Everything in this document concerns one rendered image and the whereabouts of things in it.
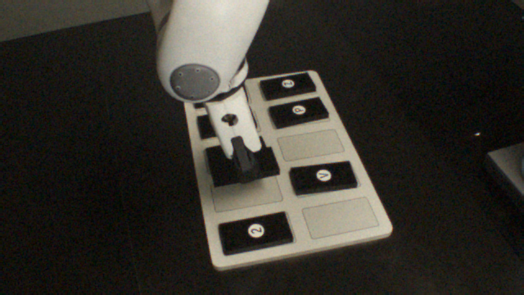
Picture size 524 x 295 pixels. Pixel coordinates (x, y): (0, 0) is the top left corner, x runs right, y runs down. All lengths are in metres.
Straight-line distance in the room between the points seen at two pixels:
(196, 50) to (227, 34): 0.03
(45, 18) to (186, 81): 2.12
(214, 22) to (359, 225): 0.42
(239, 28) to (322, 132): 0.46
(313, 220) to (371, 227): 0.09
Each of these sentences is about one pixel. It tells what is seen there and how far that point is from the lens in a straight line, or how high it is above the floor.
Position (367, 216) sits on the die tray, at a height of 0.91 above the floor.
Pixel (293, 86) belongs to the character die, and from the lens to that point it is 0.93.
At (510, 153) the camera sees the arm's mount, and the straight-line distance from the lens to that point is 0.90.
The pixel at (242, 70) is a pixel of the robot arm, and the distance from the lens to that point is 0.57.
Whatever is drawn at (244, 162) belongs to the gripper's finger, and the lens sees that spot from 0.61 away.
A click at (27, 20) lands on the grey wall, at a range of 2.56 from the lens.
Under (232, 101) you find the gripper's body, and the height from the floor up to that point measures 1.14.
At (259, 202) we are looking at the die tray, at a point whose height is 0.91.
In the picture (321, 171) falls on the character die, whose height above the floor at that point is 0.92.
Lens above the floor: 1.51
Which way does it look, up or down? 45 degrees down
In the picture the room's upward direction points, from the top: straight up
